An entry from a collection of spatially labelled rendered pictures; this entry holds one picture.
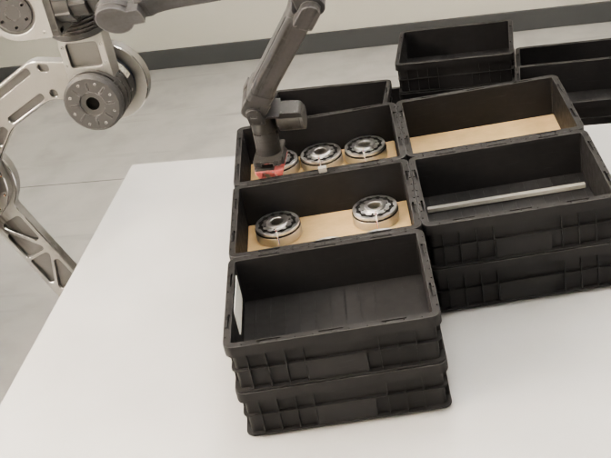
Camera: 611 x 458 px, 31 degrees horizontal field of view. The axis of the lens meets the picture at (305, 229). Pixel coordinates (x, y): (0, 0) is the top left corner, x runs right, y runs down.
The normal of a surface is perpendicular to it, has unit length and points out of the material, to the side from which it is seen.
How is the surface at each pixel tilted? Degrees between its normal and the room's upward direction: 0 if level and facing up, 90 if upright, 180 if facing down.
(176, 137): 0
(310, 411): 90
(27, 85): 90
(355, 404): 90
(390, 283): 0
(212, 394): 0
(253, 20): 90
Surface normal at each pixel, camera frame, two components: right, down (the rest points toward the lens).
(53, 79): -0.14, 0.54
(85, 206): -0.18, -0.83
